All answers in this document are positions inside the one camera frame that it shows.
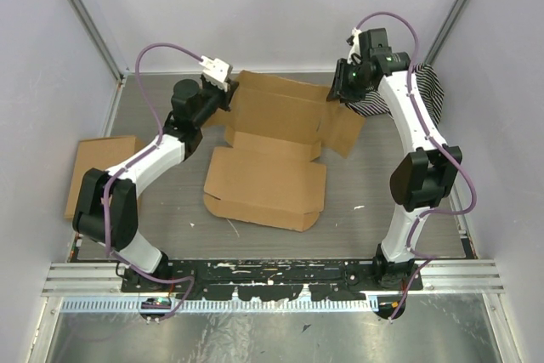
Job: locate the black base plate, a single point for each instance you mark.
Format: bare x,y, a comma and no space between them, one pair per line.
276,279

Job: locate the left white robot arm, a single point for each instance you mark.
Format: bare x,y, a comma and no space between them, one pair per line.
107,205

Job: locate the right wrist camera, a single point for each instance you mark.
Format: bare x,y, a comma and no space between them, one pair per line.
366,44

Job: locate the aluminium front rail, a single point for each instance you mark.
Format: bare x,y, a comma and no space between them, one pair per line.
94,279

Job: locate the left aluminium corner post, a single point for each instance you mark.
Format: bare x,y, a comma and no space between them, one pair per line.
97,39

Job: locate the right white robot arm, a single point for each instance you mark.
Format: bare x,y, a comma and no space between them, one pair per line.
427,172

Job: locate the folded brown cardboard box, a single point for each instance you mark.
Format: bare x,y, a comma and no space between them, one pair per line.
100,153

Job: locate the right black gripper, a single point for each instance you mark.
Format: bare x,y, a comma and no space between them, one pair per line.
341,91

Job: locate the aluminium corner post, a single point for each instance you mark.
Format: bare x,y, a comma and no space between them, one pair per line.
447,27
97,39

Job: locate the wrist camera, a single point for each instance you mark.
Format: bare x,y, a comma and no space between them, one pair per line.
217,72
366,44

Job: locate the striped cloth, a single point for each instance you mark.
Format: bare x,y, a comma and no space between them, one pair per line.
430,90

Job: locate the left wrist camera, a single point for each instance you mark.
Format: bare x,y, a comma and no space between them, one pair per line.
217,72

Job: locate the right aluminium corner post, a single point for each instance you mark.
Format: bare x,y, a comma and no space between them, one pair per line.
447,27

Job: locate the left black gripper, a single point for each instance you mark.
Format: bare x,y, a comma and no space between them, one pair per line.
227,96

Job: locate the brown cardboard box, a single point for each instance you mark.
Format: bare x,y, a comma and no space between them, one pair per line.
100,153
267,173

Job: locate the slotted cable duct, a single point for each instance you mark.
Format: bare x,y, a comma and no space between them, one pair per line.
132,304

